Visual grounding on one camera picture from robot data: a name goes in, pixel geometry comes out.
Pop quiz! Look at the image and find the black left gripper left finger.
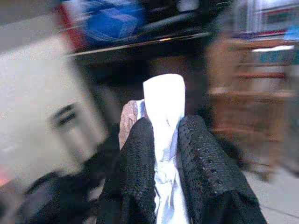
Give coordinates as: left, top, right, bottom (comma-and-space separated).
97, 117, 157, 224

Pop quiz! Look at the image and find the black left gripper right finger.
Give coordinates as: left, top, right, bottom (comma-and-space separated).
176, 115, 268, 224

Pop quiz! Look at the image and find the white paper trash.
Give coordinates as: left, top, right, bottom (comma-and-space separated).
136, 73, 190, 224

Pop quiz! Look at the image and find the blue plastic bin bag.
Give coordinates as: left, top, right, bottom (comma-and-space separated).
78, 0, 152, 46

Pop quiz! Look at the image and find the brown wooden shelf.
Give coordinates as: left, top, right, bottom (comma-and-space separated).
205, 32, 299, 173

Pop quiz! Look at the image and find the white box with dark marks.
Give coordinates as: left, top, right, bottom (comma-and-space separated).
0, 38, 109, 187

